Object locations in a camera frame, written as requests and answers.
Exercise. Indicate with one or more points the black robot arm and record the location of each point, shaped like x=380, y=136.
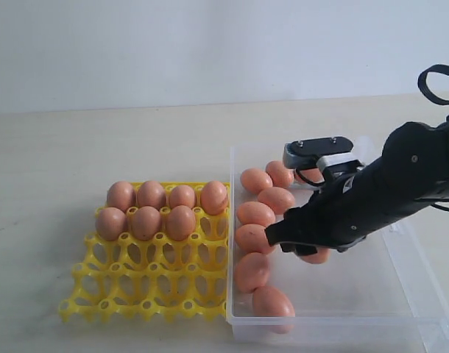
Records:
x=427, y=148

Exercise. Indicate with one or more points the brown egg twelve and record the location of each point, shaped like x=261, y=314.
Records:
x=252, y=238

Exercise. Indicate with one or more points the brown egg thirteen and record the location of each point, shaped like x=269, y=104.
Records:
x=251, y=272

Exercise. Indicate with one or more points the brown egg eleven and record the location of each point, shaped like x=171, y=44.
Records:
x=180, y=223

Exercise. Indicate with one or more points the brown egg ten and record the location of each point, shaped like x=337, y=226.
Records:
x=255, y=213

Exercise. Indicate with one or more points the small white plastic clip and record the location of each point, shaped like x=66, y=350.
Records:
x=394, y=228

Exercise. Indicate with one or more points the clear plastic container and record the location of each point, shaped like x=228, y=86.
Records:
x=379, y=296

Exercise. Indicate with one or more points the brown egg sixteen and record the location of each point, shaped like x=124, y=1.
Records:
x=320, y=257

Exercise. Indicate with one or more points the brown egg five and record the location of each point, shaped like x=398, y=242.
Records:
x=281, y=176

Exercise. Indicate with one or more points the brown egg six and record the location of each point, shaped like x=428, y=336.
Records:
x=254, y=180

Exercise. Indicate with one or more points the brown egg fourteen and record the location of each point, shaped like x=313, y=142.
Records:
x=145, y=223

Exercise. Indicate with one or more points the yellow plastic egg tray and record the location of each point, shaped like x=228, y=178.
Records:
x=131, y=277

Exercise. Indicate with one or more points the brown egg seven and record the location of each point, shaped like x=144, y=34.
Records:
x=278, y=199

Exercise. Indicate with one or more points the brown egg three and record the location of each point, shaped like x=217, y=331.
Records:
x=182, y=195

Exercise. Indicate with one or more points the brown egg four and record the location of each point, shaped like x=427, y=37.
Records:
x=214, y=198

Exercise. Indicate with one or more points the brown egg nine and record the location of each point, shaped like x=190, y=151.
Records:
x=312, y=175

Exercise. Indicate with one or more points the brown egg one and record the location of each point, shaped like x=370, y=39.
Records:
x=121, y=195

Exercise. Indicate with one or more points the brown egg two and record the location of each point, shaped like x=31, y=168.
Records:
x=151, y=193

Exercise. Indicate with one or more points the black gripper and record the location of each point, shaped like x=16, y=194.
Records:
x=348, y=210

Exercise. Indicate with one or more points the brown egg eight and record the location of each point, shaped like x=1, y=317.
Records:
x=110, y=223

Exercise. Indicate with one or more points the brown egg fifteen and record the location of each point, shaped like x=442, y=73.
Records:
x=268, y=301

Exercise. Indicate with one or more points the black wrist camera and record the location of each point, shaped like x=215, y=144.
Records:
x=318, y=153

